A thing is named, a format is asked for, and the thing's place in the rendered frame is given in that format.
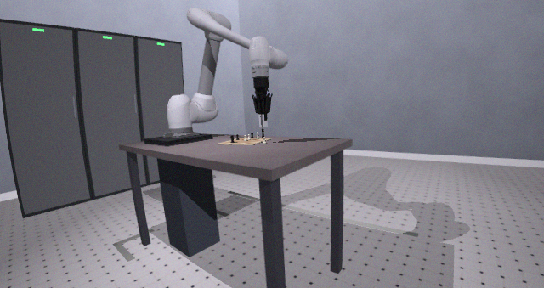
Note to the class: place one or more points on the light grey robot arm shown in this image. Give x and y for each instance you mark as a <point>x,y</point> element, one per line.
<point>181,112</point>

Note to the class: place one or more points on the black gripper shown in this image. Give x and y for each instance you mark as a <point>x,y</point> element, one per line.
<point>262,101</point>

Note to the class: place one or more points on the brown and cream chessboard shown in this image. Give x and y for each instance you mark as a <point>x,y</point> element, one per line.
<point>241,141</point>

